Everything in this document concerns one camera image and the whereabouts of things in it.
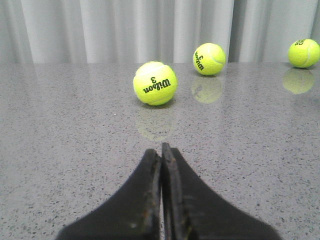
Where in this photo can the Wilson 3 back tennis ball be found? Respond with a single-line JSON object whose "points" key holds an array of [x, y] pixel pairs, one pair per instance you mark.
{"points": [[209, 59]]}

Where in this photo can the middle back tennis ball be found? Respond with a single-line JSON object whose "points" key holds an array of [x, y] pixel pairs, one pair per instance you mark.
{"points": [[304, 53]]}

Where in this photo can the white pleated curtain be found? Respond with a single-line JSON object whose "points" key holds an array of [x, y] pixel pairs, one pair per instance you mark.
{"points": [[137, 31]]}

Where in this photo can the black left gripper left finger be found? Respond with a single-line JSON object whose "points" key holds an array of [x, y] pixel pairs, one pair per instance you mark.
{"points": [[132, 213]]}

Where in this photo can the Wilson 3 near-left tennis ball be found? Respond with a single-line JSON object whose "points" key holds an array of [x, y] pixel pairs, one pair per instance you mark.
{"points": [[155, 83]]}

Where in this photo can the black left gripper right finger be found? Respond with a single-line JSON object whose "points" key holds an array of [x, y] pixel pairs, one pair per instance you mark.
{"points": [[193, 211]]}

